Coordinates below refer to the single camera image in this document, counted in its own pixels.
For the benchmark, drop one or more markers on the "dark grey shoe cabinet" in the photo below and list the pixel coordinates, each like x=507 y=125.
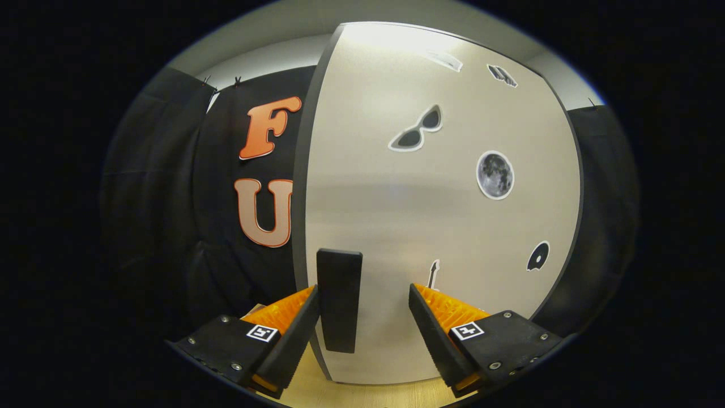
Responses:
x=298 y=198

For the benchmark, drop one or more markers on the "row of black cloth clips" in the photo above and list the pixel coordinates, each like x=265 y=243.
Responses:
x=237 y=81

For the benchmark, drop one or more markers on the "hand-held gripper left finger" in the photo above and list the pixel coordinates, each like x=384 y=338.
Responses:
x=294 y=340

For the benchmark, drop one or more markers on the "black backdrop cloth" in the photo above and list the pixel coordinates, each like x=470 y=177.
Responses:
x=170 y=198

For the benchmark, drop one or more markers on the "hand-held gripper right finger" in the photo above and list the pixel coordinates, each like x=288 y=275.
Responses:
x=433 y=340

